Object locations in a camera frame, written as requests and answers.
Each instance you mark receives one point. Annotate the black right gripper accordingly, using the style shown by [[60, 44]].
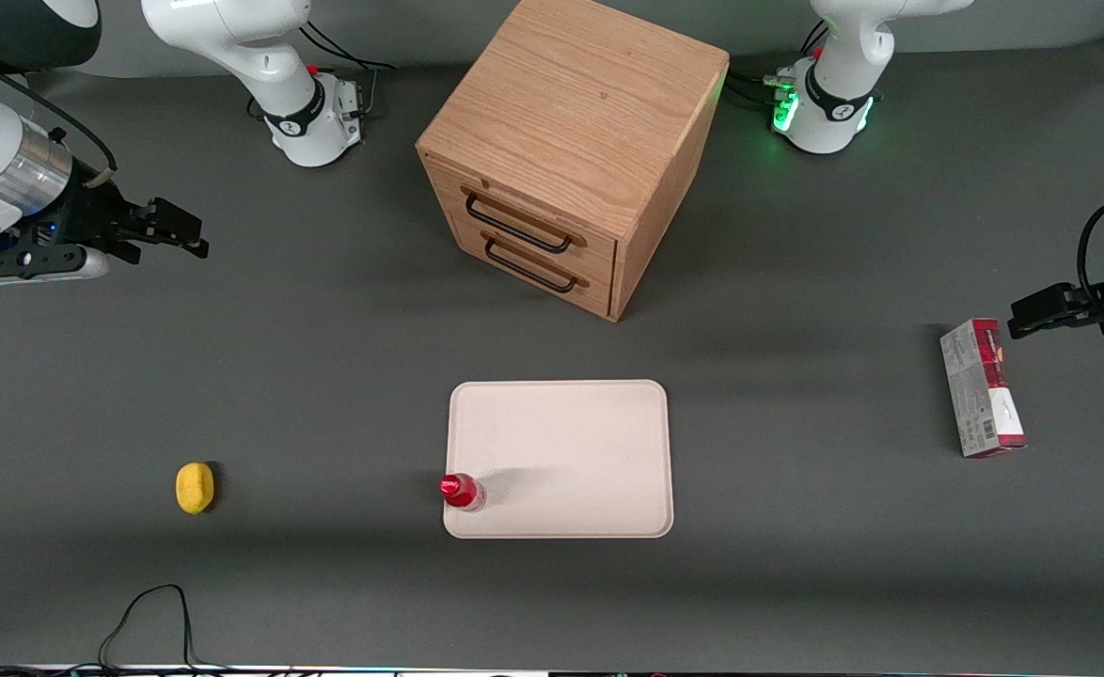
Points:
[[91, 215]]

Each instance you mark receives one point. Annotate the red coke bottle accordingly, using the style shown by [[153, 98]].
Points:
[[460, 491]]

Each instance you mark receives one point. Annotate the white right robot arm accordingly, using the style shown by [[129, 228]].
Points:
[[232, 38]]

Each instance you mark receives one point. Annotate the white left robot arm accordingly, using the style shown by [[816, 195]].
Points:
[[834, 94]]

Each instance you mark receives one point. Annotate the cream plastic tray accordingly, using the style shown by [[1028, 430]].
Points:
[[571, 451]]

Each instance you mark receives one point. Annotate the red and grey carton box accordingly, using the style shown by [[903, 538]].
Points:
[[980, 390]]

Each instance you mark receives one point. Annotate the yellow lemon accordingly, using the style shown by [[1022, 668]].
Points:
[[195, 488]]

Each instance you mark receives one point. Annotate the wooden drawer front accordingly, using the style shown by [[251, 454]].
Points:
[[477, 249], [453, 193]]

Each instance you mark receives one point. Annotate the wooden drawer cabinet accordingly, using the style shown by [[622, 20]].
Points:
[[571, 94]]

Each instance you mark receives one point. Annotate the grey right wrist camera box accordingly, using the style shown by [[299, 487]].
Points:
[[35, 263]]

